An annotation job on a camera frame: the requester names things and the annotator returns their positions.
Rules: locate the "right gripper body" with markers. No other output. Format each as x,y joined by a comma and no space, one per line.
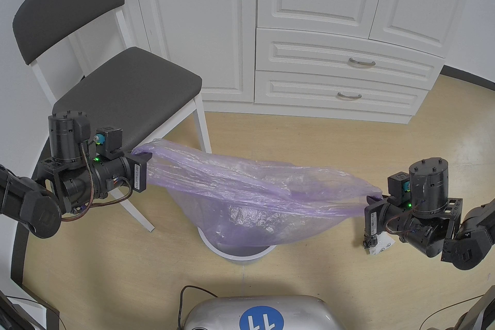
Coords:
386,214

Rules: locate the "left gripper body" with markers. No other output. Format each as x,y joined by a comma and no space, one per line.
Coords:
116,173

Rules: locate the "purple plastic bag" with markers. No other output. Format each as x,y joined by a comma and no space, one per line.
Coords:
251,189

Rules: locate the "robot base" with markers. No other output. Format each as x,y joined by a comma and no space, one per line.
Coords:
263,311

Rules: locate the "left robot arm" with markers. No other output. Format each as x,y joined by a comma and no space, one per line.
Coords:
34,204

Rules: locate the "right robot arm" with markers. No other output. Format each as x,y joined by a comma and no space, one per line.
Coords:
429,185

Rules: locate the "white trash bin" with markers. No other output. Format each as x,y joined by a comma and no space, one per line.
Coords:
239,255

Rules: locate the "crumpled white paper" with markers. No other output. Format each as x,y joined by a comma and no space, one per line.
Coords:
383,245

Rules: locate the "grey and white chair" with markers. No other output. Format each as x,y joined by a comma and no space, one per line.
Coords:
127,96

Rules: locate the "white wardrobe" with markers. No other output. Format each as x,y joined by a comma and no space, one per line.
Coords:
321,11

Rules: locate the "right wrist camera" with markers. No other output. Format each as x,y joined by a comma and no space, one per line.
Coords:
398,185

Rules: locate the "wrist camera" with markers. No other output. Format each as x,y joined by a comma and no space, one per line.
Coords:
398,185
112,139

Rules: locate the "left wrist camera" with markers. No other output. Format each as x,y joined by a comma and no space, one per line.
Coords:
112,139

